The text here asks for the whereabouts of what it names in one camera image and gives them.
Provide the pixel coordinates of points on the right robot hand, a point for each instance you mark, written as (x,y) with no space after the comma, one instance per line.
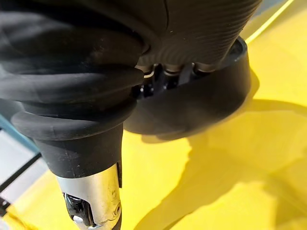
(72,72)

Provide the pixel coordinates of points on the black plastic housing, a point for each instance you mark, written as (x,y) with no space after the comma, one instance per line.
(192,103)

